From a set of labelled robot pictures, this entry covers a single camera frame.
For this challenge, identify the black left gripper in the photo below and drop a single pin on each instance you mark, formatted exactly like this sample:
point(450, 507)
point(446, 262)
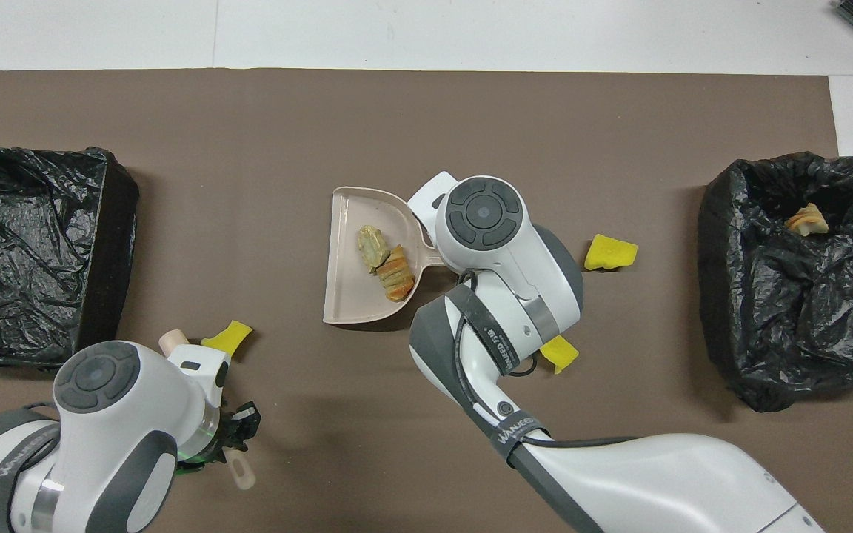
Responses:
point(226, 440)

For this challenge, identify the beige hand brush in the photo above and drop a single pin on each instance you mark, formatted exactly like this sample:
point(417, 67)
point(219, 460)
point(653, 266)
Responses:
point(173, 342)

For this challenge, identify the beige plastic dustpan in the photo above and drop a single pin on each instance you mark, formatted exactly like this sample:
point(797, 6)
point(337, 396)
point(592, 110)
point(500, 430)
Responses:
point(352, 281)

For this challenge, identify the striped croissant bread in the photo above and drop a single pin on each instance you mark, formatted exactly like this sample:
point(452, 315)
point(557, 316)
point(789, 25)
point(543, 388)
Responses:
point(397, 274)

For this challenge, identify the pale lumpy bread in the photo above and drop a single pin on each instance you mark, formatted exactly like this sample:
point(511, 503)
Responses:
point(372, 246)

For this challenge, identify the notched yellow sponge piece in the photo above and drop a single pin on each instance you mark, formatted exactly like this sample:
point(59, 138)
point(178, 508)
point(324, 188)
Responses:
point(561, 355)

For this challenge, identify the oblong yellow sponge piece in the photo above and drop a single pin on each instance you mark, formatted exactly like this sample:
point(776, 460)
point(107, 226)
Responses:
point(610, 252)

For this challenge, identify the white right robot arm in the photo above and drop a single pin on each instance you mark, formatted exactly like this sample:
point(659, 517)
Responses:
point(619, 474)

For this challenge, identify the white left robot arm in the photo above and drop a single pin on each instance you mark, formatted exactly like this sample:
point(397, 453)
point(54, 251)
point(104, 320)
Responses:
point(101, 414)

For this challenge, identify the black bag-lined bin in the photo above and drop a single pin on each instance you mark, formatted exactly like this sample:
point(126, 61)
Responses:
point(27, 244)
point(797, 311)

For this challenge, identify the brown table mat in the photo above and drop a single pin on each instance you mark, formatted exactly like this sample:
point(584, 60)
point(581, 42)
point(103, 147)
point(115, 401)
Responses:
point(249, 133)

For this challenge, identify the small striped croissant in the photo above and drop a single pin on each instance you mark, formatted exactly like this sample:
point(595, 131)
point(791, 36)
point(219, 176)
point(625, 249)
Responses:
point(806, 220)

